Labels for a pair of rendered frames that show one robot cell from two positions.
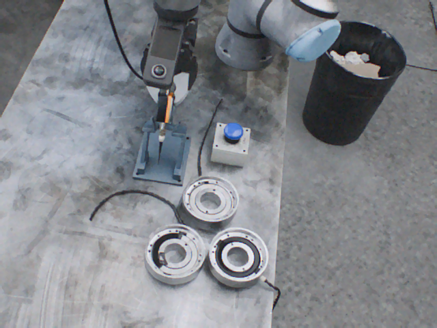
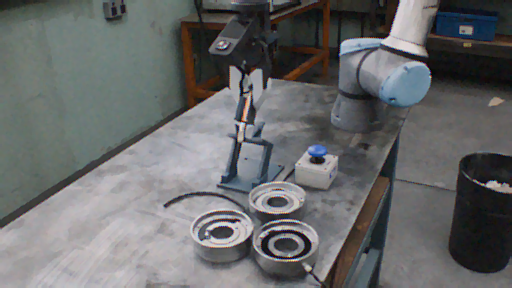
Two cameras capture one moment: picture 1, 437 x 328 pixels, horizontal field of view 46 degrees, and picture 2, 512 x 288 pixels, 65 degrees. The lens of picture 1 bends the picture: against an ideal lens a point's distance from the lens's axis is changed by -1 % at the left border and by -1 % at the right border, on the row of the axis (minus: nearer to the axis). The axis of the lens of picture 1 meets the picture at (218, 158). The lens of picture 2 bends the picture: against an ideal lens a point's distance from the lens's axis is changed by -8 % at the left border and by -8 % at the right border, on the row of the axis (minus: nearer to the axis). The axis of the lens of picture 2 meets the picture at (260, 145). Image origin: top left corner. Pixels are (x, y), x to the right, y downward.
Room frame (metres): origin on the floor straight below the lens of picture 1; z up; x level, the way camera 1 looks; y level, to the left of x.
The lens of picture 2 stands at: (-0.04, -0.30, 1.28)
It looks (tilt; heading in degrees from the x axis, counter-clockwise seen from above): 27 degrees down; 29
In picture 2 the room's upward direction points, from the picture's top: 2 degrees counter-clockwise
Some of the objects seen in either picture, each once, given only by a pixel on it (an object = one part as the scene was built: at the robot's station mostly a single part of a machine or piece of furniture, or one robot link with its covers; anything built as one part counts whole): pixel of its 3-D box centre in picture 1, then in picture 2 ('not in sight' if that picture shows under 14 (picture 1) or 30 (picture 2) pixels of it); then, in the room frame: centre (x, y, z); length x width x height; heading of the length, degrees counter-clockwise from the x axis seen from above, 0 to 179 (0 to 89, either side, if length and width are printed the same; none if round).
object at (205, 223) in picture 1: (209, 203); (277, 205); (0.56, 0.00, 0.82); 0.10 x 0.10 x 0.04
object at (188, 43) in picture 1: (174, 29); (252, 33); (0.69, 0.11, 1.10); 0.09 x 0.08 x 0.12; 3
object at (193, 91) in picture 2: not in sight; (267, 52); (3.00, 1.30, 0.39); 1.50 x 0.62 x 0.78; 2
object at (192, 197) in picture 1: (209, 203); (277, 205); (0.56, 0.00, 0.82); 0.08 x 0.08 x 0.02
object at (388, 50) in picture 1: (347, 87); (488, 214); (1.65, -0.46, 0.21); 0.34 x 0.34 x 0.43
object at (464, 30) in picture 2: not in sight; (467, 23); (4.17, -0.14, 0.56); 0.52 x 0.38 x 0.22; 89
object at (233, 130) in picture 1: (232, 136); (317, 158); (0.71, -0.02, 0.85); 0.04 x 0.04 x 0.05
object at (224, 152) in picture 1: (231, 142); (317, 168); (0.71, -0.02, 0.82); 0.08 x 0.07 x 0.05; 2
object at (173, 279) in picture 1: (174, 255); (222, 236); (0.43, 0.04, 0.82); 0.10 x 0.10 x 0.04
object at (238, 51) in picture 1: (248, 34); (359, 104); (1.04, -0.01, 0.85); 0.15 x 0.15 x 0.10
